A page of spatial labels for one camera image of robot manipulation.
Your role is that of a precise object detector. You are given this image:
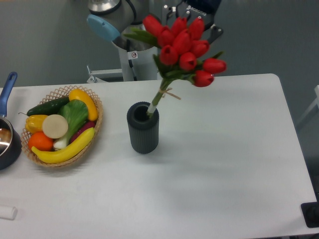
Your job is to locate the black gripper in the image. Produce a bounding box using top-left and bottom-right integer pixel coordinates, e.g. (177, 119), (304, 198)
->
(161, 0), (223, 44)

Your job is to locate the red tulip bouquet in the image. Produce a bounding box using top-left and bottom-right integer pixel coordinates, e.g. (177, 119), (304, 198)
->
(124, 15), (227, 118)

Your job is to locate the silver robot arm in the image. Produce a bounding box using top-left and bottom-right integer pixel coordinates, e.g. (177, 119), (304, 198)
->
(87, 0), (223, 43)

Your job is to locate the dark grey ribbed vase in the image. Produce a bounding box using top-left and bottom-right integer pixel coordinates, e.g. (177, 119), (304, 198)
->
(127, 102), (160, 154)

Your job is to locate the short yellow squash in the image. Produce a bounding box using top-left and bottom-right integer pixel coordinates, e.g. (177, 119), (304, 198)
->
(69, 89), (98, 121)

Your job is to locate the woven wicker basket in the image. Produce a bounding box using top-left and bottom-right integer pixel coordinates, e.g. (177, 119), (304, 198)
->
(20, 86), (103, 167)

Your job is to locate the purple eggplant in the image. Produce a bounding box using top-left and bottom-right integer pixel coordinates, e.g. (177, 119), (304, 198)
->
(69, 121), (96, 143)

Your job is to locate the green bok choy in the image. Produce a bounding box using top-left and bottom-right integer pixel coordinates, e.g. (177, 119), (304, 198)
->
(53, 100), (88, 150)

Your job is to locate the green cucumber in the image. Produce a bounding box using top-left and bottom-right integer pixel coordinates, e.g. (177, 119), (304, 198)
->
(20, 97), (69, 117)

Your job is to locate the beige round disc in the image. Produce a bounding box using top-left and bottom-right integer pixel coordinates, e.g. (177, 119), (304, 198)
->
(42, 115), (68, 139)

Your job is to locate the long yellow squash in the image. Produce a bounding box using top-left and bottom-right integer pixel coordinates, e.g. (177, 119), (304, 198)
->
(31, 127), (95, 164)

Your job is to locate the yellow bell pepper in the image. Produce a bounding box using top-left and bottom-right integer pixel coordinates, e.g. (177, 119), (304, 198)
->
(25, 115), (48, 134)

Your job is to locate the orange fruit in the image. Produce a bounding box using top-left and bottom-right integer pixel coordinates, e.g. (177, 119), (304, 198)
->
(28, 132), (53, 151)

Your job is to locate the black box at edge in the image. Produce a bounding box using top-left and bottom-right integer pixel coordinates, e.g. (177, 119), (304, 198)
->
(301, 202), (319, 228)

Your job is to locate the white cylinder object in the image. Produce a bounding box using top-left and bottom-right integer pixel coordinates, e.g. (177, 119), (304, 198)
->
(0, 205), (18, 221)

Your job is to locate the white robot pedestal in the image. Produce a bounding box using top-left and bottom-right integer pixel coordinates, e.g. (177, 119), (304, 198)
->
(113, 38), (158, 81)

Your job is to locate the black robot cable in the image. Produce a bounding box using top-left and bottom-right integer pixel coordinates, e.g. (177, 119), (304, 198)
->
(124, 0), (139, 81)

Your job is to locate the white metal base frame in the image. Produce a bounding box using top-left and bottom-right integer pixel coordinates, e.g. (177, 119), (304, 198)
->
(86, 65), (124, 84)

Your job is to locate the white frame at right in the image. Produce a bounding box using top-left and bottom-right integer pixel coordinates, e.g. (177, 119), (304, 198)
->
(297, 85), (319, 128)

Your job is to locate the blue handled saucepan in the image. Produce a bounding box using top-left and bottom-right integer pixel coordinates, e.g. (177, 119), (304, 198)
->
(0, 72), (22, 170)

